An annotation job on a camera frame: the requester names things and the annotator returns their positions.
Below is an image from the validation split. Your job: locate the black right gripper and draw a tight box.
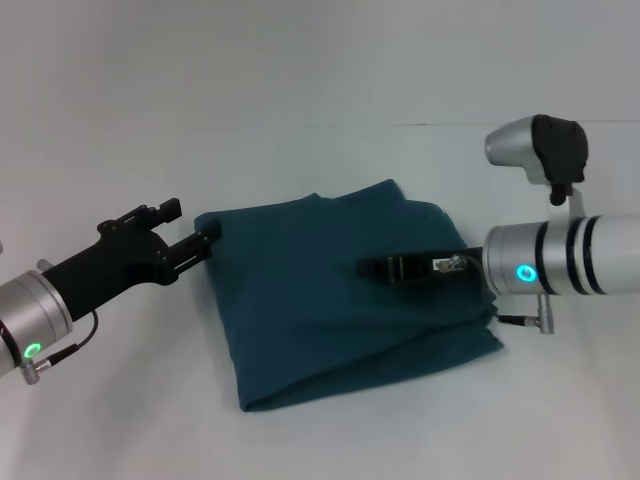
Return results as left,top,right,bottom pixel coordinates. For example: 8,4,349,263
355,244,486,288

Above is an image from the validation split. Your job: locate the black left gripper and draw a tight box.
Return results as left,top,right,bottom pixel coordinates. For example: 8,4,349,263
39,197,224,324

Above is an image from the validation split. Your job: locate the teal blue t-shirt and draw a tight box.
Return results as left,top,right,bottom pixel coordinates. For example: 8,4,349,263
192,178,505,414

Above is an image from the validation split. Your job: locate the right wrist cable with plug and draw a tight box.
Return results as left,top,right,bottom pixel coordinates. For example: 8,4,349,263
433,253,555,336

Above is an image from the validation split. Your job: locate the wrist cable with plug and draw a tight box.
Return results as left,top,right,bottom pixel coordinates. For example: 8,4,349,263
19,258,102,387
433,253,555,336

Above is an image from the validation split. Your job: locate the left wrist cable with plug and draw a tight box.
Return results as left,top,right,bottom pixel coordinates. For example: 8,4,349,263
19,258,102,387

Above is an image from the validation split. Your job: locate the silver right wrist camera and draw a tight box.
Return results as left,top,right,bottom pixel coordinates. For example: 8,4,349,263
483,113,593,207

